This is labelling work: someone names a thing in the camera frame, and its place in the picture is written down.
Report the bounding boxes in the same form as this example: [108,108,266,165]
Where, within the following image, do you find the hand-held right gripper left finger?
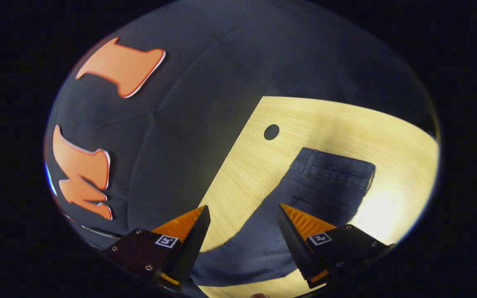
[102,204,212,292]

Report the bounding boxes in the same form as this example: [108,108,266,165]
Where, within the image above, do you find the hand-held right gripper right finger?
[277,202,395,289]

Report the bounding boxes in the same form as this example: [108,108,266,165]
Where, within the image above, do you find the dark blue jeans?
[189,147,376,298]

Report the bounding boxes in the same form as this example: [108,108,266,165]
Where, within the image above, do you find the black backdrop cloth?
[44,0,440,249]

